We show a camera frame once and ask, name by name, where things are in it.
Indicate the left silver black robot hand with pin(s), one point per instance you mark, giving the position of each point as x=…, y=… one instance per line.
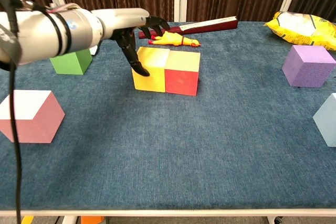
x=120, y=18

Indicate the green block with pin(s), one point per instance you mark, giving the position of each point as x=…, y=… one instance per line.
x=69, y=65

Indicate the yellow block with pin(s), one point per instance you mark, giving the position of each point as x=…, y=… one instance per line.
x=149, y=82

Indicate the red block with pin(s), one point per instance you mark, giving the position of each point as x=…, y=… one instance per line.
x=181, y=82

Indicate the pink block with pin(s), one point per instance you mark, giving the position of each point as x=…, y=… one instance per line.
x=31, y=129

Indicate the purple cube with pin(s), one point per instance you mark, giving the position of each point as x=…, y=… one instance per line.
x=307, y=72

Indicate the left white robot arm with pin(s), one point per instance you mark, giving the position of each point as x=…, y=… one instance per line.
x=39, y=35

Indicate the light blue cube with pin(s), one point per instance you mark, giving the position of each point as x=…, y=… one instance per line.
x=328, y=121

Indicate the white green snack package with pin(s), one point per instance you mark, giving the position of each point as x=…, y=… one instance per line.
x=94, y=50

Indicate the yellow rubber chicken toy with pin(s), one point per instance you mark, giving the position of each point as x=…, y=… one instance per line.
x=170, y=40

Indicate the dark red folded fan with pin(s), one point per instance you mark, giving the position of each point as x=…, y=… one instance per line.
x=210, y=26

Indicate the blue felt table cloth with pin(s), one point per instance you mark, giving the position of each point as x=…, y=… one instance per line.
x=168, y=155

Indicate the yellow snack bag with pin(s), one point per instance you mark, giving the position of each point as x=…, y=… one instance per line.
x=296, y=35

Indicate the orange plastic object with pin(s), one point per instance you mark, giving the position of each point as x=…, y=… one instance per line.
x=92, y=220

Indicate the black caster wheel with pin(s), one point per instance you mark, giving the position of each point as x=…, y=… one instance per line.
x=278, y=220

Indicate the white table frame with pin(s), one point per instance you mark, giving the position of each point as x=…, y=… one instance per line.
x=168, y=213

